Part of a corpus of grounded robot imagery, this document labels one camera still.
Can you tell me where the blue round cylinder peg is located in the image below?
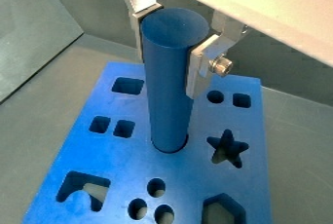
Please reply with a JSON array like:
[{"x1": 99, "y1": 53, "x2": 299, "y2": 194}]
[{"x1": 141, "y1": 8, "x2": 209, "y2": 153}]

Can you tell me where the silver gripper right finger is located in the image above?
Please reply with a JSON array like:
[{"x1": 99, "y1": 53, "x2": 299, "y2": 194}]
[{"x1": 186, "y1": 11, "x2": 249, "y2": 99}]

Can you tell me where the blue shape sorting board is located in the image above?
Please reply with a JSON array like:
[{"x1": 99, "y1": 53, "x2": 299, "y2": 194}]
[{"x1": 23, "y1": 62, "x2": 273, "y2": 224}]

